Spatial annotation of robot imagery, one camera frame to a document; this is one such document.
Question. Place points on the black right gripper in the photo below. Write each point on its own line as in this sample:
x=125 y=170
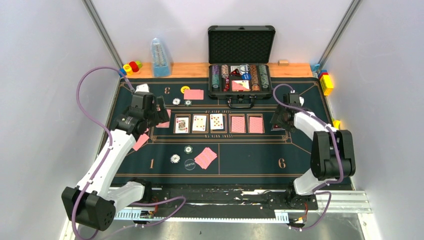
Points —
x=276 y=118

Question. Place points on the green poker table mat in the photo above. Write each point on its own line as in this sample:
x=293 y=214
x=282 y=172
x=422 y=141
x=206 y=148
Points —
x=272 y=157

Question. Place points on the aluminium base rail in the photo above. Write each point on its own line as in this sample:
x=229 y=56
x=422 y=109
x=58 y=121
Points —
x=247 y=205

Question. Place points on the face-up community card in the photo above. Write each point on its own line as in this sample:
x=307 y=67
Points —
x=199 y=123
x=182 y=125
x=216 y=121

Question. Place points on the yellow big blind button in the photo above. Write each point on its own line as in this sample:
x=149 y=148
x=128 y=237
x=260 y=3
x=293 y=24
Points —
x=184 y=88

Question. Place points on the face-down community card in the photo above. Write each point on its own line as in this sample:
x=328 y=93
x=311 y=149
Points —
x=238 y=124
x=256 y=125

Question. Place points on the orange chip row in case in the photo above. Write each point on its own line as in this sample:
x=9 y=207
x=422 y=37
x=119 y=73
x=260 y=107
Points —
x=254 y=78

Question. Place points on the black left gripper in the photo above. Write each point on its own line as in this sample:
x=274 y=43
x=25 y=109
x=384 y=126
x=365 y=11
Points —
x=159 y=110

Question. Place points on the red triangular all-in marker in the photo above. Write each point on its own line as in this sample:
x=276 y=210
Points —
x=277 y=128

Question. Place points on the red-backed cards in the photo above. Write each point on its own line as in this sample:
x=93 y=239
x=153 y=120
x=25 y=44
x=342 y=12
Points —
x=140 y=142

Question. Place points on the pink-white chip row in case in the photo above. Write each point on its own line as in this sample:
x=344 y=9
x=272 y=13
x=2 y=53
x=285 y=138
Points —
x=224 y=71

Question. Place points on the blue toy cube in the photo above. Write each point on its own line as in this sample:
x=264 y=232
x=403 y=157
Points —
x=123 y=72

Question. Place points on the playing card deck in case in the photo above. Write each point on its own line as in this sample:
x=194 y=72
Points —
x=240 y=86

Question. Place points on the small wooden block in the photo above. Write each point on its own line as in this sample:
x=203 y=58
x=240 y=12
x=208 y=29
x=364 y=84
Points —
x=283 y=62

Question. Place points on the yellow toy cylinder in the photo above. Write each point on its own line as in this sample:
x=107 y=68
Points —
x=127 y=69

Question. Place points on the purple-green chip row in case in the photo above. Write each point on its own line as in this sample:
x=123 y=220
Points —
x=216 y=77

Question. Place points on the red-backed card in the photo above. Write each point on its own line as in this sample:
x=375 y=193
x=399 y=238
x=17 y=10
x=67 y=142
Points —
x=205 y=158
x=193 y=94

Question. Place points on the red toy cylinder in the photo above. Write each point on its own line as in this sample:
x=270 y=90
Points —
x=134 y=66

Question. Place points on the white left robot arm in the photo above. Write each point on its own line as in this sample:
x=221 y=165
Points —
x=91 y=203

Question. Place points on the white-blue poker chip stack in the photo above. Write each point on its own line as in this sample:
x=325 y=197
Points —
x=175 y=158

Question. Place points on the yellow curved toy piece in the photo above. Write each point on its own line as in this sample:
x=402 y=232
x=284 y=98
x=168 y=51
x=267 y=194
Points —
x=336 y=124

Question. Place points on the black poker chip case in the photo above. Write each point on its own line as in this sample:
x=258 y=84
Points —
x=239 y=47

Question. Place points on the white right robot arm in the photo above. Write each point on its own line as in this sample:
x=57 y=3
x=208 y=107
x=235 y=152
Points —
x=332 y=157

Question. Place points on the blue button in case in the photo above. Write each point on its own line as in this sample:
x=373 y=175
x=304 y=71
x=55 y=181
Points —
x=246 y=76

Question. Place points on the yellow toy block right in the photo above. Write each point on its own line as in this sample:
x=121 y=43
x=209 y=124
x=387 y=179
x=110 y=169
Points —
x=325 y=82

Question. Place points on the clear dealer button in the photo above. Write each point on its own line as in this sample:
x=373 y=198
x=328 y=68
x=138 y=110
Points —
x=189 y=164

